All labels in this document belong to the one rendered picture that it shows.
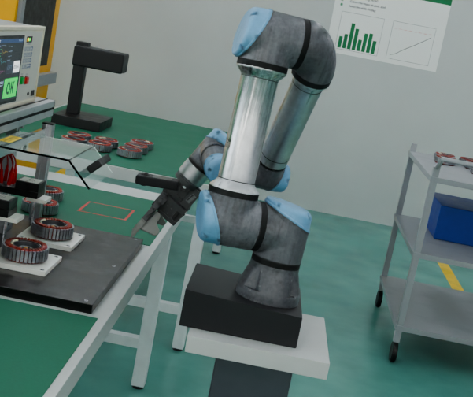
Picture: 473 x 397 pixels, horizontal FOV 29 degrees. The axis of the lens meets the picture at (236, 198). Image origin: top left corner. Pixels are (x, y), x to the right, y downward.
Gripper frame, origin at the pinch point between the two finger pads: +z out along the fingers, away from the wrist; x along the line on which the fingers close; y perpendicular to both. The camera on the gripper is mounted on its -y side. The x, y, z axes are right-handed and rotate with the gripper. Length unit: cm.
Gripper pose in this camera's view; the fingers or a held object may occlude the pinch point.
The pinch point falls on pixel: (134, 229)
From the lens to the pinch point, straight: 244.6
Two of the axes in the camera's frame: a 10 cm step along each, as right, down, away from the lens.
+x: 0.8, -1.8, 9.8
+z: -6.5, 7.3, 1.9
